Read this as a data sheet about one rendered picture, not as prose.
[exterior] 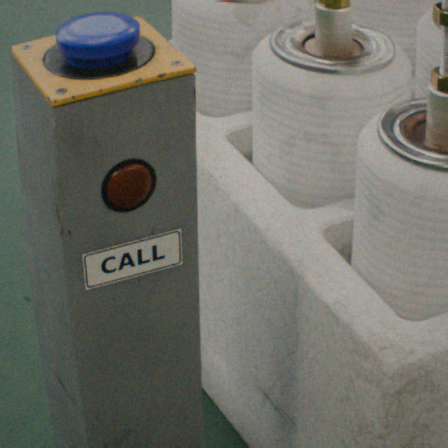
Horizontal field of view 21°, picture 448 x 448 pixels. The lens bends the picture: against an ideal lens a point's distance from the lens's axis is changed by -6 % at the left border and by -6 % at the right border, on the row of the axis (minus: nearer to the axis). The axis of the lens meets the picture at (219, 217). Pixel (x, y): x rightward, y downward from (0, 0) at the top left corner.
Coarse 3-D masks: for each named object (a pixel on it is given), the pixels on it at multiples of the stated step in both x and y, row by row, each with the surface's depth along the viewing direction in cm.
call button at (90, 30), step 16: (80, 16) 58; (96, 16) 58; (112, 16) 58; (128, 16) 58; (64, 32) 56; (80, 32) 56; (96, 32) 56; (112, 32) 56; (128, 32) 56; (64, 48) 56; (80, 48) 55; (96, 48) 55; (112, 48) 55; (128, 48) 56; (80, 64) 56; (96, 64) 56; (112, 64) 56
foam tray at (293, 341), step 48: (240, 144) 80; (240, 192) 73; (240, 240) 73; (288, 240) 69; (336, 240) 71; (240, 288) 75; (288, 288) 68; (336, 288) 65; (240, 336) 76; (288, 336) 70; (336, 336) 64; (384, 336) 61; (432, 336) 61; (240, 384) 79; (288, 384) 71; (336, 384) 65; (384, 384) 60; (432, 384) 61; (240, 432) 81; (288, 432) 73; (336, 432) 67; (384, 432) 62; (432, 432) 64
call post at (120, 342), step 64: (64, 128) 55; (128, 128) 56; (192, 128) 58; (64, 192) 56; (192, 192) 60; (64, 256) 58; (128, 256) 60; (192, 256) 61; (64, 320) 61; (128, 320) 62; (192, 320) 63; (64, 384) 65; (128, 384) 64; (192, 384) 66
